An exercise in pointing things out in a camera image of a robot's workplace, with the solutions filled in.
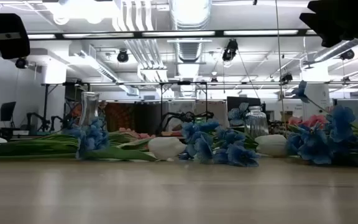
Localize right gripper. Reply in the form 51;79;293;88
299;0;358;49

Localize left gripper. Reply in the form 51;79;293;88
0;13;31;60

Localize blue artificial flower bunch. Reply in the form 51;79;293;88
178;101;261;169
286;80;358;166
0;116;110;160

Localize tall clear glass vase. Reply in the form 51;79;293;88
78;91;101;128

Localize clear ribbed glass vase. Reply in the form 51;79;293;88
244;105;270;139

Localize orange mandala tapestry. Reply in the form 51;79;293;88
104;102;136;133

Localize black beam with light strips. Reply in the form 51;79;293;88
26;29;321;40

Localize wide black monitor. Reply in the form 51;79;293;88
226;96;262;122

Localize white ceiling pipes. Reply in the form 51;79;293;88
112;0;169;83

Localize black background rig frame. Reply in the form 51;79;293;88
40;81;209;133

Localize thin hanging cable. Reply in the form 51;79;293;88
273;0;285;105

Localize silver ceiling air duct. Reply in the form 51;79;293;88
168;0;213;63

